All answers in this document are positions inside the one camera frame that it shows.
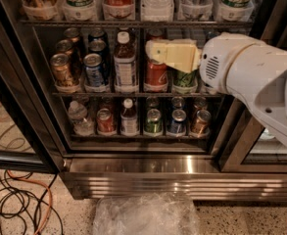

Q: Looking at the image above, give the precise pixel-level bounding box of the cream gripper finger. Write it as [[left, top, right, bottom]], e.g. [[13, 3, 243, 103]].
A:
[[145, 39, 201, 73]]

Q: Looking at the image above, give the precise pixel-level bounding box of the clear water bottle top shelf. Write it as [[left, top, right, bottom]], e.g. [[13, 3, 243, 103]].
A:
[[141, 0, 174, 22]]

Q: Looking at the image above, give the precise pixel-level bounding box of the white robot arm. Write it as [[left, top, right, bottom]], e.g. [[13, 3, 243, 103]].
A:
[[145, 32, 287, 147]]

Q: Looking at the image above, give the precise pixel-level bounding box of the green can front middle shelf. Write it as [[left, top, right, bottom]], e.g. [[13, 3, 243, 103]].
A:
[[173, 70, 196, 88]]

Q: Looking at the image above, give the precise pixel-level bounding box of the brown tea bottle middle shelf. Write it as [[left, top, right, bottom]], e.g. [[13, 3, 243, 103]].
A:
[[114, 31, 137, 86]]

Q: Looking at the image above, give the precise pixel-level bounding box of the brown tea bottle shelf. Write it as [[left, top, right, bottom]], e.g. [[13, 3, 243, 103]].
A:
[[114, 31, 137, 86], [120, 98, 139, 136]]

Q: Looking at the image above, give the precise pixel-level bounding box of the blue can bottom shelf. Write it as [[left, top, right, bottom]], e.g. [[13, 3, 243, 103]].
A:
[[167, 109, 186, 135]]

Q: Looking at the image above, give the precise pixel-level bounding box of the blue can shelf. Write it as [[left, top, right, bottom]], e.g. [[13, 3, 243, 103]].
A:
[[167, 109, 186, 135], [83, 53, 109, 87]]

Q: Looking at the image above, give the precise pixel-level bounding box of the gold can bottom shelf right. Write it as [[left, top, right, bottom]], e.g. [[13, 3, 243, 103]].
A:
[[191, 110, 212, 134]]

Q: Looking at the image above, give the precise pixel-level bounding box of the gold can shelf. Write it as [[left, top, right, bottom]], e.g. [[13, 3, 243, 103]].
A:
[[50, 53, 81, 87], [191, 110, 212, 134]]

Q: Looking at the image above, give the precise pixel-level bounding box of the green can bottom shelf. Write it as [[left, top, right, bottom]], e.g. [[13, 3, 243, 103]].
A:
[[145, 109, 163, 134]]

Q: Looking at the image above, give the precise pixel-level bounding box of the brown tea bottle bottom shelf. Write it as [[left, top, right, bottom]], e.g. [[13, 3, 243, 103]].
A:
[[120, 98, 139, 136]]

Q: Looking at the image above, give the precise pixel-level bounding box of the blue can front middle shelf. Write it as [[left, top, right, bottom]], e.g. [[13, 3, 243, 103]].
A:
[[83, 53, 109, 87]]

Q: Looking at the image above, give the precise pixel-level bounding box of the stainless steel glass-door fridge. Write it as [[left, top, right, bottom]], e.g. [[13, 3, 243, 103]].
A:
[[0, 0, 287, 204]]

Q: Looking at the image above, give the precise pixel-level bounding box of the red can bottom shelf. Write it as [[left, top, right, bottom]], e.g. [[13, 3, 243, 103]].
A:
[[97, 108, 116, 133]]

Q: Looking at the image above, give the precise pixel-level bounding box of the gold can front middle shelf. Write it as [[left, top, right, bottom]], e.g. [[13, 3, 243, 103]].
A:
[[50, 53, 81, 87]]

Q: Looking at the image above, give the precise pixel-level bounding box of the small water bottle bottom shelf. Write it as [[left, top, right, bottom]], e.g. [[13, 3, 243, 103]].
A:
[[68, 101, 94, 136]]

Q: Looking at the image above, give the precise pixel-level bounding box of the open fridge glass door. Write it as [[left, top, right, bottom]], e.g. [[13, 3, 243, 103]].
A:
[[0, 3, 64, 174]]

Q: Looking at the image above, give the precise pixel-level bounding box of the red cola can front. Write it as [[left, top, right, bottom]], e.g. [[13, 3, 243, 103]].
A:
[[145, 60, 167, 86]]

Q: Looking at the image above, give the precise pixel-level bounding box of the blue can second row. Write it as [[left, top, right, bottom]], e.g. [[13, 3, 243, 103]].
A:
[[88, 39, 110, 63]]

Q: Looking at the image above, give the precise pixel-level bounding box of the gold can second row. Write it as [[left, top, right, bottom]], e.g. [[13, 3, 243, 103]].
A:
[[56, 39, 81, 66]]

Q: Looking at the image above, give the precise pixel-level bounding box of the crumpled clear plastic bag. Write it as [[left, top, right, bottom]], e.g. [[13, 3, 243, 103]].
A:
[[93, 193, 200, 235]]

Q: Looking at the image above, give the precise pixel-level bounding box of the orange extension cable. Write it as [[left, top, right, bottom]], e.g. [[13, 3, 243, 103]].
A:
[[6, 169, 54, 235]]

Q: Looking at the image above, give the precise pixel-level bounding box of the black cable on floor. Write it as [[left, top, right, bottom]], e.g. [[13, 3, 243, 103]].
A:
[[0, 168, 66, 235]]

